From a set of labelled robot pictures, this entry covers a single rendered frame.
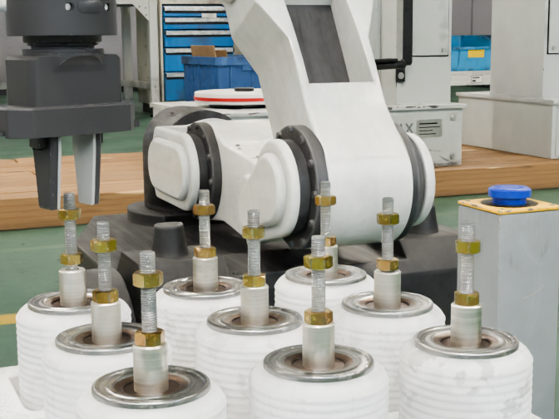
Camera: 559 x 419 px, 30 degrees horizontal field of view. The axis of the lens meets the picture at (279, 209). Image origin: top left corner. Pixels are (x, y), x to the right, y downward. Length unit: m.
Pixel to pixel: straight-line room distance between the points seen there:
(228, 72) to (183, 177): 3.85
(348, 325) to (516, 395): 0.16
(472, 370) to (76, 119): 0.37
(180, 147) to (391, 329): 0.72
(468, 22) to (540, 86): 6.37
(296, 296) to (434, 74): 2.32
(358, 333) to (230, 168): 0.62
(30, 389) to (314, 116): 0.47
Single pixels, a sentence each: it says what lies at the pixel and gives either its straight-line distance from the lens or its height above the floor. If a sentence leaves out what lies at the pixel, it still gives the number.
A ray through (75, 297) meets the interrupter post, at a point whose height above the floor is 0.26.
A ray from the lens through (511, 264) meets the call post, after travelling 0.98.
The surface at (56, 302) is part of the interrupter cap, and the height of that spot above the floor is 0.25.
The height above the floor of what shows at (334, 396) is 0.24.
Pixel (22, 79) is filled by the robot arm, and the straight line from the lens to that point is 0.85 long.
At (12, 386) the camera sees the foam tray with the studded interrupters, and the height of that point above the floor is 0.18.
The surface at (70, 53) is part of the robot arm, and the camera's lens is 0.84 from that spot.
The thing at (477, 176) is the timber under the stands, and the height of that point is 0.05.
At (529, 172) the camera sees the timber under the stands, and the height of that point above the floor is 0.05.
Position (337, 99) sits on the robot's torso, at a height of 0.40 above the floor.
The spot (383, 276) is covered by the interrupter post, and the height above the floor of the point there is 0.28.
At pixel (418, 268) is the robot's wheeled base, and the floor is 0.18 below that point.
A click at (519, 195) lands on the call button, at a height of 0.32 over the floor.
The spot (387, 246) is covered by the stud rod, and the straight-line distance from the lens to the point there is 0.86.
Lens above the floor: 0.47
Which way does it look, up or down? 9 degrees down
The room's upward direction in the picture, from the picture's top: 1 degrees counter-clockwise
